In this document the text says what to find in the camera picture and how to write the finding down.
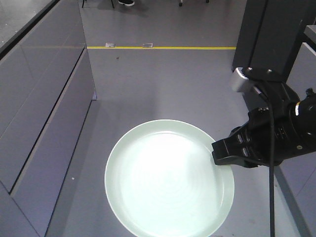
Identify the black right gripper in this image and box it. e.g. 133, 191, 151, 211
212, 68, 302, 168

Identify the light green round plate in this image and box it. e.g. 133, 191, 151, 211
104, 119, 235, 237

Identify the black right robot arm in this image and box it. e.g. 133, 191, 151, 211
212, 67, 316, 168

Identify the black shoe with white sole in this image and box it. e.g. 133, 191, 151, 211
118, 0, 135, 7

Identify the black right camera cable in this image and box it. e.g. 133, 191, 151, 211
254, 85, 276, 237

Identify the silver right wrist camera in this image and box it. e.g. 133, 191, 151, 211
230, 67, 255, 93

